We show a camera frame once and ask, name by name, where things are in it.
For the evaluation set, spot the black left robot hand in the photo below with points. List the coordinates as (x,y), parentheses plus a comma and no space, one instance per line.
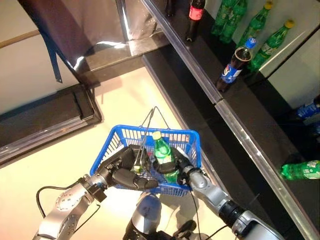
(122,172)

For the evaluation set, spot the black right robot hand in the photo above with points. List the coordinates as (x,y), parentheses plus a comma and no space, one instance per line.
(183,162)

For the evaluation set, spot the green sprite bottle yellow cap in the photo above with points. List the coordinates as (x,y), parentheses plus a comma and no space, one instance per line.
(235,20)
(218,20)
(302,170)
(162,150)
(272,42)
(255,23)

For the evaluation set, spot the blue plastic shopping basket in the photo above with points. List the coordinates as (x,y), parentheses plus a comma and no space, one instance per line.
(130,128)

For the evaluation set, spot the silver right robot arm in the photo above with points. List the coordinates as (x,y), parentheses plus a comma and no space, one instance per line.
(212,192)

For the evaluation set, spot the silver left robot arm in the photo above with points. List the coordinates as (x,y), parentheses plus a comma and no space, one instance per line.
(65,207)

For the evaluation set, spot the grey left robot leg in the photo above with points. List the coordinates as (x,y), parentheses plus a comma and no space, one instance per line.
(147,210)

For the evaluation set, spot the grey robot leg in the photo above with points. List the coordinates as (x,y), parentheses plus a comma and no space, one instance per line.
(147,210)
(186,228)

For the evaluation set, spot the grey right robot leg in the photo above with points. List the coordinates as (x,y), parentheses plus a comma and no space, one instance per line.
(186,228)

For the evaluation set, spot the black store shelf unit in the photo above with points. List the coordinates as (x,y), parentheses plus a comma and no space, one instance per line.
(250,107)

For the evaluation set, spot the black side shelf unit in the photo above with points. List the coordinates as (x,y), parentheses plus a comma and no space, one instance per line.
(50,112)

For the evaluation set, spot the pepsi cola bottle blue label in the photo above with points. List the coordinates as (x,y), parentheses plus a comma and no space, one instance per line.
(232,70)
(310,110)

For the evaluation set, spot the glossy dark end panel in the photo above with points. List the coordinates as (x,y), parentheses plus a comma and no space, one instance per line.
(75,30)

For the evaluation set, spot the cola bottle red label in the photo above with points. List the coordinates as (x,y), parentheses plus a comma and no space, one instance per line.
(196,12)

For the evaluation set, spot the dark cola bottle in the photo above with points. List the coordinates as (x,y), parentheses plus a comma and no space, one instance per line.
(170,7)

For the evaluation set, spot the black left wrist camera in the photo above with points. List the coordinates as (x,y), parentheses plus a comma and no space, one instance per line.
(96,192)

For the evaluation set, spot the clear plastic price rail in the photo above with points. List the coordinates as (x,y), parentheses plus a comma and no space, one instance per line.
(262,160)
(182,50)

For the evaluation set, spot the dark metal shelf bracket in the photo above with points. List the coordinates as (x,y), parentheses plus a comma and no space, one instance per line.
(56,67)

